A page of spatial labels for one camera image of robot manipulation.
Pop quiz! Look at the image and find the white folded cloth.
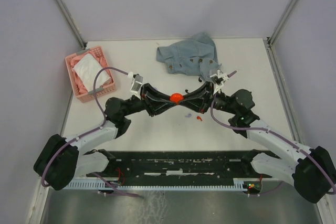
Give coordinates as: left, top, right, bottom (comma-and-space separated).
70, 53, 107, 94

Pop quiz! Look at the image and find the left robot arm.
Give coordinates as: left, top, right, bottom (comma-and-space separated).
33, 83, 184, 190

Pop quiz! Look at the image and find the left aluminium frame post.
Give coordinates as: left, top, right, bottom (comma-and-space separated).
54, 0, 87, 49

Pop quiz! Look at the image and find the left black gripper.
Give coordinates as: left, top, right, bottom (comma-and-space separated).
122, 83, 177, 118

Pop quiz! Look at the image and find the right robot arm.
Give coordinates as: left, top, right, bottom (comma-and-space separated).
170, 82, 335, 203

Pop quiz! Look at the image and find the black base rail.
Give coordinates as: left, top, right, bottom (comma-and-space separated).
99, 151, 260, 187

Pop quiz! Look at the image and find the blue denim jacket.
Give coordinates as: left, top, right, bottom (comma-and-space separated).
156, 32, 222, 81

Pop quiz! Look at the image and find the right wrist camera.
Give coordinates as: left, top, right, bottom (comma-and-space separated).
209, 69, 229, 94

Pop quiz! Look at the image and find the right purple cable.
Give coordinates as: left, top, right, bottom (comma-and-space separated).
209, 70, 336, 196

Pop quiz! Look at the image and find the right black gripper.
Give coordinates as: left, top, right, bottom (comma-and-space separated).
177, 81, 238, 115

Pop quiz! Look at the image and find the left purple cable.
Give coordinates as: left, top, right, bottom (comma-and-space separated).
41, 67, 134, 188

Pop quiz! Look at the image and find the purple cable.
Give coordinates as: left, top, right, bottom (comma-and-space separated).
209, 70, 336, 196
41, 67, 134, 188

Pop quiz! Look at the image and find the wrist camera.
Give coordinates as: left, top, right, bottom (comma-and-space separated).
209, 69, 229, 94
130, 74, 143, 99

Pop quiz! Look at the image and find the right aluminium frame post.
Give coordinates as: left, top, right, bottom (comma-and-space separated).
267, 0, 300, 47

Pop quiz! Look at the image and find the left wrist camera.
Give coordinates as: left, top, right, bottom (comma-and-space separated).
130, 74, 143, 99

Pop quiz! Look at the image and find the aluminium frame post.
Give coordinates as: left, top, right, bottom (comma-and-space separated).
54, 0, 87, 49
267, 0, 300, 47

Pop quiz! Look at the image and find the pink plastic basket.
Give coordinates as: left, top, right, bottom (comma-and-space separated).
65, 46, 116, 103

